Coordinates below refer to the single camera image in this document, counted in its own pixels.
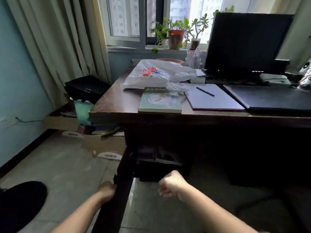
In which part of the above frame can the small white box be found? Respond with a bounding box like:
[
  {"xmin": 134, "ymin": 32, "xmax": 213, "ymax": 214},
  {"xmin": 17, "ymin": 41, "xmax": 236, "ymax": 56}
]
[{"xmin": 190, "ymin": 69, "xmax": 207, "ymax": 84}]

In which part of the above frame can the green book with white flower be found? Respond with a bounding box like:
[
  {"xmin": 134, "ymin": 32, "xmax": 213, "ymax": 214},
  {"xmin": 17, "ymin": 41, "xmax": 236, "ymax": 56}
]
[{"xmin": 138, "ymin": 87, "xmax": 183, "ymax": 114}]

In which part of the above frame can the white notepad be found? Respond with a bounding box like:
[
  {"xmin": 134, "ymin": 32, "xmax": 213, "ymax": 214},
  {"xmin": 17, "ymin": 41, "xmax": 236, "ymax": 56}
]
[{"xmin": 184, "ymin": 83, "xmax": 246, "ymax": 111}]

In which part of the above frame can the pink plastic basin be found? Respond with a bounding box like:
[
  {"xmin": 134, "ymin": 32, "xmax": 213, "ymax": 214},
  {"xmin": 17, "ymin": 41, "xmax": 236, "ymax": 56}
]
[{"xmin": 155, "ymin": 58, "xmax": 184, "ymax": 66}]

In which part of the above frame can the clear plastic bottle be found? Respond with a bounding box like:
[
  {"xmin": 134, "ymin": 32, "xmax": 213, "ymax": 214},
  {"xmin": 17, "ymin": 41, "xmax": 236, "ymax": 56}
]
[{"xmin": 186, "ymin": 47, "xmax": 203, "ymax": 70}]

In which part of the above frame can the teal plastic bag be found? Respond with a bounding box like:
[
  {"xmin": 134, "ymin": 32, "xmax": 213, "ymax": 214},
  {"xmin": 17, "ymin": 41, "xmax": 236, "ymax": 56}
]
[{"xmin": 74, "ymin": 100, "xmax": 94, "ymax": 127}]

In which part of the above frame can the plant in small dark pot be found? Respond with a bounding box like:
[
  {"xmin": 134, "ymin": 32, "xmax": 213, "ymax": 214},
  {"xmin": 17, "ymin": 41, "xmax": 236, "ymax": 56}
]
[{"xmin": 188, "ymin": 13, "xmax": 210, "ymax": 51}]

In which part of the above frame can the person's right forearm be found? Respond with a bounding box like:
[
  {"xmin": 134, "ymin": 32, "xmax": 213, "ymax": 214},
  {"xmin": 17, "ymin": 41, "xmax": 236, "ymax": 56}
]
[{"xmin": 177, "ymin": 183, "xmax": 259, "ymax": 233}]

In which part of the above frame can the narrow beige curtain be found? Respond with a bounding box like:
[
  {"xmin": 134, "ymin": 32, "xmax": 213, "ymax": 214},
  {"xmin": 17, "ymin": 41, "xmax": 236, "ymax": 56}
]
[{"xmin": 270, "ymin": 0, "xmax": 311, "ymax": 71}]

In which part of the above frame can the brown cardboard box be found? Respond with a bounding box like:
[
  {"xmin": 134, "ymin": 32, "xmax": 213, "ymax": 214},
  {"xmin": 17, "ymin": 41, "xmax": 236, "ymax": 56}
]
[{"xmin": 43, "ymin": 104, "xmax": 127, "ymax": 160}]

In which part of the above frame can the thin green cable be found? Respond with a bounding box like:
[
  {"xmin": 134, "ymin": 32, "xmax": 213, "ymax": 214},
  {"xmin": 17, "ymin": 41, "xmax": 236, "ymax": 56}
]
[{"xmin": 14, "ymin": 116, "xmax": 46, "ymax": 124}]

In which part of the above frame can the black keyboard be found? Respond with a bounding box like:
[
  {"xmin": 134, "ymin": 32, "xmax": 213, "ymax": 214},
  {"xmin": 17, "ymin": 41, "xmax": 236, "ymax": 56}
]
[{"xmin": 202, "ymin": 68, "xmax": 266, "ymax": 84}]

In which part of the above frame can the black standing fan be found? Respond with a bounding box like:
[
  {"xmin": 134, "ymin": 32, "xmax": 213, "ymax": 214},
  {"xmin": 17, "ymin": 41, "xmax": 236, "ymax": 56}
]
[{"xmin": 0, "ymin": 181, "xmax": 48, "ymax": 233}]

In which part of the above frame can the white plastic bag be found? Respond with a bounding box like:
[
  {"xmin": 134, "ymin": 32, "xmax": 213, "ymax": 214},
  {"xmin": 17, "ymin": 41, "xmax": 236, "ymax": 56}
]
[{"xmin": 122, "ymin": 59, "xmax": 198, "ymax": 94}]

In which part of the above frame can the person's left forearm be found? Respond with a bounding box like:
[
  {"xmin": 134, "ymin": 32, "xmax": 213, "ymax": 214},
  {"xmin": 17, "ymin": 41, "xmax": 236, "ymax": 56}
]
[{"xmin": 50, "ymin": 191, "xmax": 108, "ymax": 233}]

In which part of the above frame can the black suitcase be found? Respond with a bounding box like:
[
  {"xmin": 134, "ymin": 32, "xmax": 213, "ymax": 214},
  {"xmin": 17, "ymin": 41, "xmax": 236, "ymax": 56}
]
[{"xmin": 64, "ymin": 75, "xmax": 111, "ymax": 104}]

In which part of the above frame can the closed dark laptop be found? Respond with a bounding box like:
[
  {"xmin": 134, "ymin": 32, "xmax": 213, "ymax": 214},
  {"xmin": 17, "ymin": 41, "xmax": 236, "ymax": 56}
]
[{"xmin": 223, "ymin": 84, "xmax": 311, "ymax": 113}]

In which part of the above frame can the person's left hand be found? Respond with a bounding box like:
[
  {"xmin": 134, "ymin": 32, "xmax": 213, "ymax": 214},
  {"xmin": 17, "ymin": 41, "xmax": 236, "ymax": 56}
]
[{"xmin": 97, "ymin": 181, "xmax": 117, "ymax": 205}]

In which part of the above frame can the black monitor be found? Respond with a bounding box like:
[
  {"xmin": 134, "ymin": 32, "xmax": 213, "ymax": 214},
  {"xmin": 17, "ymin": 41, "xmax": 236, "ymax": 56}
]
[{"xmin": 205, "ymin": 12, "xmax": 295, "ymax": 79}]

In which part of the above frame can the wide beige curtain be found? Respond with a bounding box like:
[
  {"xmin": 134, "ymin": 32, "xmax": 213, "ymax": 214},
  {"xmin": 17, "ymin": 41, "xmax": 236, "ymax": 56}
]
[{"xmin": 5, "ymin": 0, "xmax": 113, "ymax": 109}]

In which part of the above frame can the grey soft case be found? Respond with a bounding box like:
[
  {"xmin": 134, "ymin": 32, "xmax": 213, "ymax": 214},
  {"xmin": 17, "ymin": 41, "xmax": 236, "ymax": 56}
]
[{"xmin": 259, "ymin": 73, "xmax": 292, "ymax": 86}]

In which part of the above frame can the person's right hand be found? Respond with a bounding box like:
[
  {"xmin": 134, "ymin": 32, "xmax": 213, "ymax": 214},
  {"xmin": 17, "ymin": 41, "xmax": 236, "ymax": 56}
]
[{"xmin": 158, "ymin": 170, "xmax": 189, "ymax": 202}]

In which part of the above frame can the dark wooden table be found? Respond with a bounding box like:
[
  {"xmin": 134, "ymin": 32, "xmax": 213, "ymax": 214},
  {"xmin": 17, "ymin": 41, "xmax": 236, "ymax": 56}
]
[{"xmin": 88, "ymin": 66, "xmax": 311, "ymax": 188}]

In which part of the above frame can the black pen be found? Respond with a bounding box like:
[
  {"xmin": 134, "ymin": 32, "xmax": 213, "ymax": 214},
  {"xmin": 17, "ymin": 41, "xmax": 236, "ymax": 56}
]
[{"xmin": 196, "ymin": 86, "xmax": 216, "ymax": 97}]

